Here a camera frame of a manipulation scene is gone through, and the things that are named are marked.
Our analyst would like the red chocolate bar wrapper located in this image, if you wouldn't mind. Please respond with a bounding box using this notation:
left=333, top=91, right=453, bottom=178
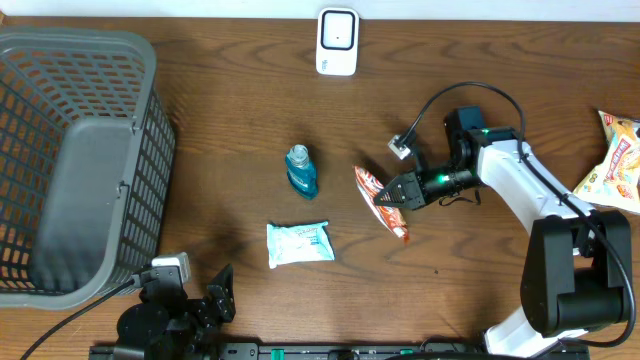
left=353, top=166, right=410, bottom=245

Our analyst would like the white tissue pack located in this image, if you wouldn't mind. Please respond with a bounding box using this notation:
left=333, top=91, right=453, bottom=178
left=266, top=221, right=335, bottom=269

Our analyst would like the blue mouthwash bottle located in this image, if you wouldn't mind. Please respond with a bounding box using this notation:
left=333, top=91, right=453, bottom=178
left=285, top=144, right=318, bottom=200

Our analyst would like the yellow snack bag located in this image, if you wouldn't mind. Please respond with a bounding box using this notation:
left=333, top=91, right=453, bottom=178
left=573, top=110, right=639, bottom=214

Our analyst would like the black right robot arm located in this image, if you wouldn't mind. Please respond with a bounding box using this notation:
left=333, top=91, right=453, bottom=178
left=374, top=107, right=636, bottom=358

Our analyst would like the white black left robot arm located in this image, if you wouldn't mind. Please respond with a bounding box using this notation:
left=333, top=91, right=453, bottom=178
left=111, top=264, right=236, bottom=360

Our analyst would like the white barcode scanner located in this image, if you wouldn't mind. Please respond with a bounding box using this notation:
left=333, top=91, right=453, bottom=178
left=316, top=7, right=360, bottom=76

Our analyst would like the grey plastic basket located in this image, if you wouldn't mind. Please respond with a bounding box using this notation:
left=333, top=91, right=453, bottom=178
left=1, top=27, right=176, bottom=310

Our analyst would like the black right camera cable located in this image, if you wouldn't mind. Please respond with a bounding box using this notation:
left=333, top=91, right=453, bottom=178
left=399, top=81, right=638, bottom=349

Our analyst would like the black camera cable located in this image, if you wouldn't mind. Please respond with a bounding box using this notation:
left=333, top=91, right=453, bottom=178
left=18, top=272, right=151, bottom=360
left=399, top=81, right=638, bottom=349

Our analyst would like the black left camera cable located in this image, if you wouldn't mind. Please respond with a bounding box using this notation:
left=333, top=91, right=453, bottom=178
left=18, top=272, right=151, bottom=360

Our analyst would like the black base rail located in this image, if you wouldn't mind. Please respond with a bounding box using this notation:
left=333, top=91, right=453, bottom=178
left=89, top=341, right=591, bottom=360

